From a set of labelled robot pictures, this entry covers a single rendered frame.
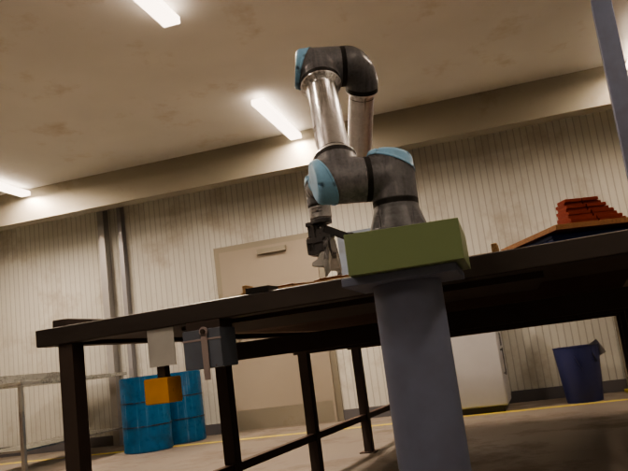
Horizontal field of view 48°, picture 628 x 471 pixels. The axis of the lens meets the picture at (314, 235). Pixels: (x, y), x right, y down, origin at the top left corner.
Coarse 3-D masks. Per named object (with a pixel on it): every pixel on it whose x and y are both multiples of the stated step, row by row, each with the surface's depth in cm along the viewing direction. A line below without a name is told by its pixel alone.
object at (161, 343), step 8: (160, 328) 226; (168, 328) 225; (152, 336) 226; (160, 336) 225; (168, 336) 224; (152, 344) 226; (160, 344) 225; (168, 344) 224; (152, 352) 226; (160, 352) 225; (168, 352) 224; (152, 360) 225; (160, 360) 224; (168, 360) 223; (176, 360) 222
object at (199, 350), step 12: (192, 324) 220; (204, 324) 219; (216, 324) 217; (228, 324) 222; (192, 336) 218; (204, 336) 216; (216, 336) 215; (228, 336) 219; (192, 348) 218; (204, 348) 215; (216, 348) 214; (228, 348) 218; (192, 360) 217; (204, 360) 215; (216, 360) 214; (228, 360) 216; (204, 372) 214
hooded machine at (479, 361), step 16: (464, 336) 683; (480, 336) 678; (496, 336) 674; (464, 352) 681; (480, 352) 676; (496, 352) 672; (464, 368) 679; (480, 368) 674; (496, 368) 670; (464, 384) 677; (480, 384) 673; (496, 384) 668; (464, 400) 675; (480, 400) 671; (496, 400) 666
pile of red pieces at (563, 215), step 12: (564, 204) 278; (576, 204) 278; (588, 204) 277; (600, 204) 277; (564, 216) 277; (576, 216) 274; (588, 216) 274; (600, 216) 274; (612, 216) 275; (624, 216) 275
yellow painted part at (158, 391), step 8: (160, 368) 225; (168, 368) 227; (160, 376) 225; (168, 376) 226; (176, 376) 225; (144, 384) 223; (152, 384) 221; (160, 384) 220; (168, 384) 220; (176, 384) 224; (152, 392) 221; (160, 392) 220; (168, 392) 219; (176, 392) 223; (152, 400) 221; (160, 400) 220; (168, 400) 219; (176, 400) 222
